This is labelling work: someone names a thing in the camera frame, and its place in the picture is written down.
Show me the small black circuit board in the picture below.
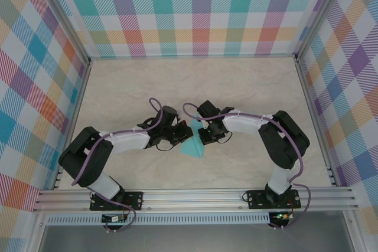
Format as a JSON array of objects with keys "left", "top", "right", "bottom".
[{"left": 102, "top": 215, "right": 128, "bottom": 224}]

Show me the aluminium side rail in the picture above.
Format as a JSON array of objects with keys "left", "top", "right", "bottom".
[
  {"left": 294, "top": 57, "right": 341, "bottom": 188},
  {"left": 51, "top": 58, "right": 93, "bottom": 191}
]

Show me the wide aluminium mounting rail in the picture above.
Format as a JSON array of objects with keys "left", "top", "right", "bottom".
[{"left": 32, "top": 188, "right": 360, "bottom": 214}]

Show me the thin aluminium wall rail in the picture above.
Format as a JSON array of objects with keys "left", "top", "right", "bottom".
[{"left": 88, "top": 53, "right": 298, "bottom": 61}]

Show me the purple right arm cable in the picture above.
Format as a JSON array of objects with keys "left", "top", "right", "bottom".
[{"left": 182, "top": 103, "right": 311, "bottom": 231}]

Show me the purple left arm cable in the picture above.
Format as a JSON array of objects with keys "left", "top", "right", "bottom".
[{"left": 71, "top": 97, "right": 137, "bottom": 234}]

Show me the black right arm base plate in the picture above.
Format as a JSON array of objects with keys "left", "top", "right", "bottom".
[{"left": 246, "top": 189, "right": 302, "bottom": 210}]

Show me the grey metal panel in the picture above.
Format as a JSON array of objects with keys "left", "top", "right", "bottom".
[{"left": 38, "top": 224, "right": 355, "bottom": 252}]

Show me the turquoise cloth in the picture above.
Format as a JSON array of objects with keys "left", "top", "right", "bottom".
[{"left": 179, "top": 117, "right": 205, "bottom": 159}]

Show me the aluminium frame post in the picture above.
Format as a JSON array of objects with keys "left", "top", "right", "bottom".
[
  {"left": 294, "top": 0, "right": 352, "bottom": 64},
  {"left": 34, "top": 0, "right": 92, "bottom": 66}
]

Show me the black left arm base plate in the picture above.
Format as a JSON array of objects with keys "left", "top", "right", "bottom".
[{"left": 89, "top": 191, "right": 145, "bottom": 211}]

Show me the slotted grey cable duct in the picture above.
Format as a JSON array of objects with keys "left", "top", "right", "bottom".
[{"left": 45, "top": 212, "right": 271, "bottom": 225}]

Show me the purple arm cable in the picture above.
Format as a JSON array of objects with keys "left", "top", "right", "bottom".
[
  {"left": 71, "top": 97, "right": 137, "bottom": 234},
  {"left": 182, "top": 103, "right": 311, "bottom": 231}
]

